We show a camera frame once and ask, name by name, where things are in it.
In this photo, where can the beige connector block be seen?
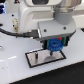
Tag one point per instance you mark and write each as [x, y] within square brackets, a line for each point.
[15, 23]

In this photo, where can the blue gear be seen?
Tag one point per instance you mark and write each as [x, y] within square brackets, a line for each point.
[54, 45]

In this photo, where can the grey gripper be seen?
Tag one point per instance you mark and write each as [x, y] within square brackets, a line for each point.
[52, 29]

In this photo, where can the peg base plate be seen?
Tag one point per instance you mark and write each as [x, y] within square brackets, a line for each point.
[43, 57]

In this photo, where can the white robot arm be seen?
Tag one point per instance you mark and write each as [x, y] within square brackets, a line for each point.
[47, 20]

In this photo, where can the left metal peg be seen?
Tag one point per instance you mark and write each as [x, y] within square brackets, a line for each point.
[35, 56]

